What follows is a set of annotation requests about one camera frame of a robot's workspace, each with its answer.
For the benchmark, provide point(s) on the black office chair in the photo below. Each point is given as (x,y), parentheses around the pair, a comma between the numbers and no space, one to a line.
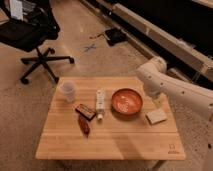
(30,32)

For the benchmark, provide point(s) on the white tube bottle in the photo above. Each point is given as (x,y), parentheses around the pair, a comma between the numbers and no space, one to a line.
(100,104)

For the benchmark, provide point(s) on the beige sponge block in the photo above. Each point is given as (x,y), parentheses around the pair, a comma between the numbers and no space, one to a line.
(156,116)

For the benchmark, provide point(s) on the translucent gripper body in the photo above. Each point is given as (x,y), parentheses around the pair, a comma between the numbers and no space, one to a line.
(157,102)

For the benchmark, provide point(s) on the red snack packet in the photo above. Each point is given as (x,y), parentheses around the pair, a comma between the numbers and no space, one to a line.
(84,126)

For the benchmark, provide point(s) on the black object on floor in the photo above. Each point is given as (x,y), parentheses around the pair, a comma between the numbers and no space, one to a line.
(115,36)

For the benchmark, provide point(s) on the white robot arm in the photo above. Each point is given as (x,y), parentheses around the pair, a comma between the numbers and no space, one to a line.
(200,99)

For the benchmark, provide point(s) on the orange ceramic bowl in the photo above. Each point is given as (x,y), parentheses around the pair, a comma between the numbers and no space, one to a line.
(127,101)

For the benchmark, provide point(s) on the wooden table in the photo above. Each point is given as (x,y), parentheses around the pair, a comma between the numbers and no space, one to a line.
(116,137)

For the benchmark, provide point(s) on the translucent plastic cup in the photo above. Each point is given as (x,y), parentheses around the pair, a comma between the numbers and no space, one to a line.
(67,88)

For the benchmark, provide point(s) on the dark rectangular box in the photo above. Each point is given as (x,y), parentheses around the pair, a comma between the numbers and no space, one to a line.
(85,111)

